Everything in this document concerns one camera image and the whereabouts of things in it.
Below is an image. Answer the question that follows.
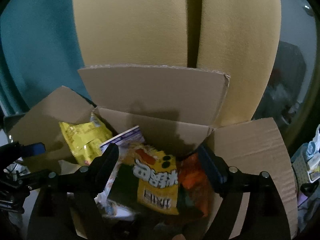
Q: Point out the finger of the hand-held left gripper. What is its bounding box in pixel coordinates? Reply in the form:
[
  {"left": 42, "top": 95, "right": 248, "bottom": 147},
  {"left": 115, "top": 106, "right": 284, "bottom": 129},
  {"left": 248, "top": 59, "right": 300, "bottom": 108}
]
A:
[
  {"left": 0, "top": 141, "right": 47, "bottom": 161},
  {"left": 4, "top": 169, "right": 54, "bottom": 189}
]

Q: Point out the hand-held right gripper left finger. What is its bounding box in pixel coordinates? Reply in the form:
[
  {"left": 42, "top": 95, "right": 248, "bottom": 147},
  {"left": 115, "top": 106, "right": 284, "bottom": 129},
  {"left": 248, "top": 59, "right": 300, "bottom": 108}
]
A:
[{"left": 27, "top": 144, "right": 120, "bottom": 240}]

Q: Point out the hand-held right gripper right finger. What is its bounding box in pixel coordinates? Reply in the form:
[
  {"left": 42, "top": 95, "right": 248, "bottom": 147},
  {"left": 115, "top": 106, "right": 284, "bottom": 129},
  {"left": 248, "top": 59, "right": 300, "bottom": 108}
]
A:
[{"left": 196, "top": 144, "right": 294, "bottom": 240}]

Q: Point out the yellow packet with cartoon eyes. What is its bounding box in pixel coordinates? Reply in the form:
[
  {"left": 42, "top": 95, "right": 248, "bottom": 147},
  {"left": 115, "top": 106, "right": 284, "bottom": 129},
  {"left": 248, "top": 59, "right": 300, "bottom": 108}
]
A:
[{"left": 124, "top": 145, "right": 181, "bottom": 216}]

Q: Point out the cardboard box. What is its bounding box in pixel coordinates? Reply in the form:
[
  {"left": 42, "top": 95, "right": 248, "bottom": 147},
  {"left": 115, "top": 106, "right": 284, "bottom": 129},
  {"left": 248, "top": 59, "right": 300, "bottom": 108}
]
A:
[{"left": 10, "top": 65, "right": 299, "bottom": 240}]

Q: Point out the orange snack packet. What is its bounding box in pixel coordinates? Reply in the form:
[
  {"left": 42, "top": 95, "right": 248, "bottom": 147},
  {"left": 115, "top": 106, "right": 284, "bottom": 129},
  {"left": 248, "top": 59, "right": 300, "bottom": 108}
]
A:
[{"left": 177, "top": 152, "right": 213, "bottom": 217}]

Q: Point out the purple snack packet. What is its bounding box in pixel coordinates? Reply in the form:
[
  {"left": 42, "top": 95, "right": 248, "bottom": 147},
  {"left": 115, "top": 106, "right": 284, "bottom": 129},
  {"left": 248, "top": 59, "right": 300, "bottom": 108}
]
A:
[{"left": 94, "top": 125, "right": 146, "bottom": 218}]

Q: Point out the lemon yellow snack packet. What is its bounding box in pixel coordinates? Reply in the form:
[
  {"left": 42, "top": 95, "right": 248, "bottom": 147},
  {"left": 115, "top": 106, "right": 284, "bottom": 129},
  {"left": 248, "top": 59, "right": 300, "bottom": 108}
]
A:
[{"left": 59, "top": 112, "right": 113, "bottom": 166}]

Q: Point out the pile of assorted clutter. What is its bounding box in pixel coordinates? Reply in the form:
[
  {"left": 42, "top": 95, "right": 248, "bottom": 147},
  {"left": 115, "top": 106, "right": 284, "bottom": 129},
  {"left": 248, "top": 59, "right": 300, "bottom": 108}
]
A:
[{"left": 290, "top": 124, "right": 320, "bottom": 232}]

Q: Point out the teal curtain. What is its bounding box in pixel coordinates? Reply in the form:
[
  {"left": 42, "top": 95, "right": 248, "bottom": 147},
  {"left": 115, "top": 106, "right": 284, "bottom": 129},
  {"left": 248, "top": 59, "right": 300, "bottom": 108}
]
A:
[{"left": 0, "top": 0, "right": 93, "bottom": 117}]

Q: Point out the dark cloth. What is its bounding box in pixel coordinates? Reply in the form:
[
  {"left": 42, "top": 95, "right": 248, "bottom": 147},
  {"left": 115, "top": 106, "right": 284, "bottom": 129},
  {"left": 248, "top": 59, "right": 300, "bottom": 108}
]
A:
[{"left": 255, "top": 40, "right": 308, "bottom": 131}]

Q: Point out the yellow curtain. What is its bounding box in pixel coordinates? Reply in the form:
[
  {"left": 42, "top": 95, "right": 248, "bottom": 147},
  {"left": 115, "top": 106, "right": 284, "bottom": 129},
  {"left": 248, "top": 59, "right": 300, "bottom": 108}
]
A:
[{"left": 72, "top": 0, "right": 281, "bottom": 128}]

